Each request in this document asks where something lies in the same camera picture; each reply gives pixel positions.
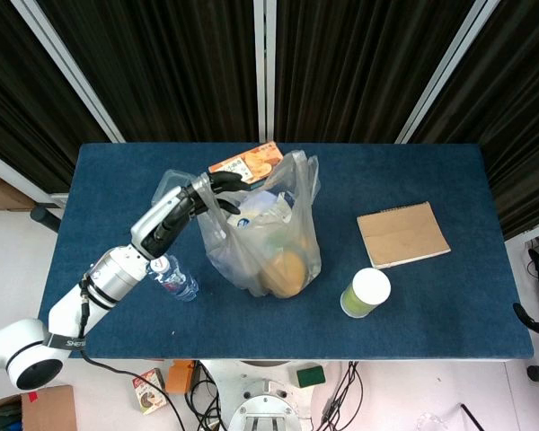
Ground orange snack box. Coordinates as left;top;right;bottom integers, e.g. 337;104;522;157
208;141;285;184

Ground brown paper notebook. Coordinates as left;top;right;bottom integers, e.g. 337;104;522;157
357;201;452;270

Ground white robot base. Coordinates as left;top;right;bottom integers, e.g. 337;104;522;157
197;358;342;431

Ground clear water bottle white cap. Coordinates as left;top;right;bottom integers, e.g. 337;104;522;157
148;253;201;303

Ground brown cardboard box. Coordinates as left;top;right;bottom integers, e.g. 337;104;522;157
0;384;77;431

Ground orange plastic object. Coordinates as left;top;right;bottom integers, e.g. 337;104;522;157
165;360;197;395

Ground black cable bundle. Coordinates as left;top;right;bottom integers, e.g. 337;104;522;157
321;360;365;427

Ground green block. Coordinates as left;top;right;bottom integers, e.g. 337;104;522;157
296;365;325;390

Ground white partition post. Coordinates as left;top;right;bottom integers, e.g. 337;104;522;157
394;0;504;145
11;0;126;144
253;0;278;144

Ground orange round fruit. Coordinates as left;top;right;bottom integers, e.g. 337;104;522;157
260;251;307;297

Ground small cookie print box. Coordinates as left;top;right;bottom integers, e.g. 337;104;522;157
131;367;168;417

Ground blue table cloth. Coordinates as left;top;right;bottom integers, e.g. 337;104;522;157
38;142;535;361

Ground clear tennis ball canister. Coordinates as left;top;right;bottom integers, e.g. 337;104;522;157
340;267;392;319

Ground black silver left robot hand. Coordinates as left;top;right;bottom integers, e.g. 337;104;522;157
129;171;249;260

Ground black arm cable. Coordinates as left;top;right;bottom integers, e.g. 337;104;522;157
78;273;194;431

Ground clear plastic shopping bag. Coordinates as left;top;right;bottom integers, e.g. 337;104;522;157
197;150;323;298

